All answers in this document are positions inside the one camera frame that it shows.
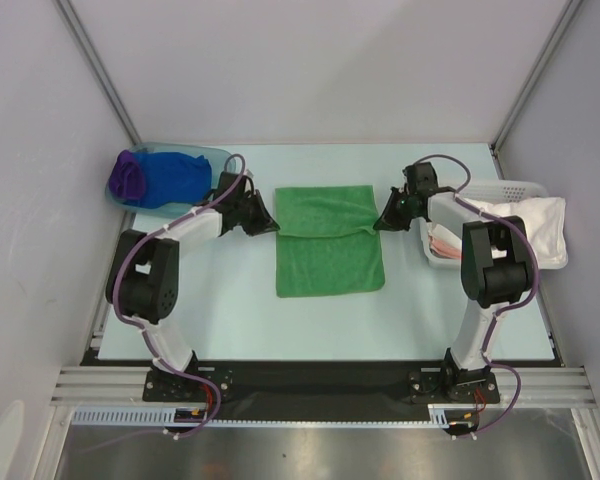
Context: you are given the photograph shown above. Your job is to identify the white plastic basket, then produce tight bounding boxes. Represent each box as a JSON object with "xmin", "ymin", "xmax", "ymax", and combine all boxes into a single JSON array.
[{"xmin": 419, "ymin": 180, "xmax": 551, "ymax": 269}]

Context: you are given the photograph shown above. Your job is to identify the blue towel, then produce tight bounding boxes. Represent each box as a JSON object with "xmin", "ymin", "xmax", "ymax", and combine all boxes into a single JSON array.
[{"xmin": 108, "ymin": 152, "xmax": 212, "ymax": 209}]

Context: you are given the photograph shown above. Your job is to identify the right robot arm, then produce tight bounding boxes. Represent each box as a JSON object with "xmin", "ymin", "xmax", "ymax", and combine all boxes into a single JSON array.
[{"xmin": 374, "ymin": 156, "xmax": 539, "ymax": 402}]

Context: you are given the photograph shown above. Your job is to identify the aluminium frame rail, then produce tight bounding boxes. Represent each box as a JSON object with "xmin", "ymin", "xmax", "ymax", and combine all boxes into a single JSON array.
[{"xmin": 51, "ymin": 366, "xmax": 597, "ymax": 409}]

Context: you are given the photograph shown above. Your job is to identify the pink towel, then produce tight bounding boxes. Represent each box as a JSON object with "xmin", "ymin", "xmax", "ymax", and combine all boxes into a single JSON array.
[{"xmin": 428, "ymin": 224, "xmax": 462, "ymax": 260}]

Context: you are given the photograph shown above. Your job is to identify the white towel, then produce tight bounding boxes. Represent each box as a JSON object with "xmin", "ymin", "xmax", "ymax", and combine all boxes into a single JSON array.
[{"xmin": 467, "ymin": 197, "xmax": 568, "ymax": 270}]

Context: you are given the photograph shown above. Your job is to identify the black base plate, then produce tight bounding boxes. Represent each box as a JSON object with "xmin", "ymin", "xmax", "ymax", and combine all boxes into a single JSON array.
[{"xmin": 82, "ymin": 349, "xmax": 564, "ymax": 424}]

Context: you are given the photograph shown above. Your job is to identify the teal plastic bin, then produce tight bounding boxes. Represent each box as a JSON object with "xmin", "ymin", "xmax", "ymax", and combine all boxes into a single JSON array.
[{"xmin": 105, "ymin": 142, "xmax": 239, "ymax": 219}]

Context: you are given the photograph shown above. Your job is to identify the green microfibre towel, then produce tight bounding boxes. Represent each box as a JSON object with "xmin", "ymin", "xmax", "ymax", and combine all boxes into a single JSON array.
[{"xmin": 274, "ymin": 185, "xmax": 385, "ymax": 298}]

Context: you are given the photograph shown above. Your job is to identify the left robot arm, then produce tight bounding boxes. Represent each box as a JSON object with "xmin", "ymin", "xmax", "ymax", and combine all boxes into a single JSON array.
[{"xmin": 105, "ymin": 172, "xmax": 279, "ymax": 400}]

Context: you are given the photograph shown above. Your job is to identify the purple towel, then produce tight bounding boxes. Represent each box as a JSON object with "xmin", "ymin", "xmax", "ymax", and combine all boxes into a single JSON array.
[{"xmin": 108, "ymin": 150, "xmax": 147, "ymax": 201}]

